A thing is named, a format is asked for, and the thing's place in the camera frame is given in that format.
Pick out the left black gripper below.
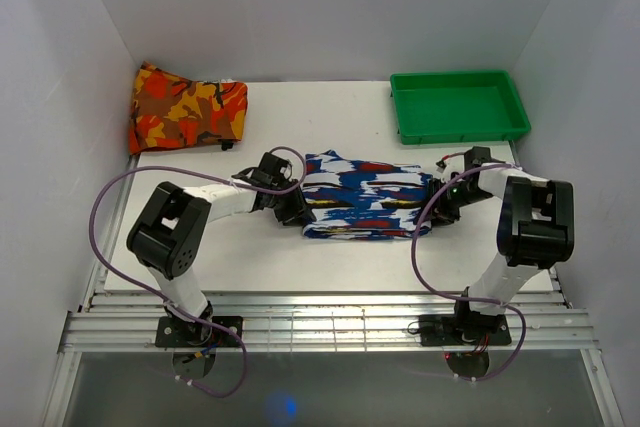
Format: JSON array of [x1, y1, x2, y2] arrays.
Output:
[[268, 179, 315, 227]]

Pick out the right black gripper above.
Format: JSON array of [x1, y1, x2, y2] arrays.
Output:
[[413, 178, 494, 229]]

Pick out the blue white patterned trousers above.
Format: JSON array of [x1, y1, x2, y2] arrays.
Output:
[[302, 150, 432, 240]]

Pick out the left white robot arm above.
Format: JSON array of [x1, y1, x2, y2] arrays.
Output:
[[127, 152, 315, 347]]

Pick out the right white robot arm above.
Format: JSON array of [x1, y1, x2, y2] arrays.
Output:
[[418, 147, 574, 349]]

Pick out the orange camouflage folded trousers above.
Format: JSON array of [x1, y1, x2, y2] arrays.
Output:
[[128, 62, 248, 155]]

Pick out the green plastic tray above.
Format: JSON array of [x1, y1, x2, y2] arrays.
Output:
[[390, 70, 531, 145]]

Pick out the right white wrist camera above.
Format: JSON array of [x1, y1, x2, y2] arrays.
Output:
[[435, 152, 464, 172]]

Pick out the aluminium rail frame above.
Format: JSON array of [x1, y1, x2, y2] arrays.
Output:
[[42, 266, 624, 426]]

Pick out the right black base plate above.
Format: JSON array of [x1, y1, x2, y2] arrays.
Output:
[[418, 313, 512, 347]]

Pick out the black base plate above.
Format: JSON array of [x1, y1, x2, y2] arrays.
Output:
[[154, 316, 239, 349], [418, 313, 512, 347]]

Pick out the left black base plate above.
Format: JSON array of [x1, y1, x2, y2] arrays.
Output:
[[154, 316, 239, 349]]

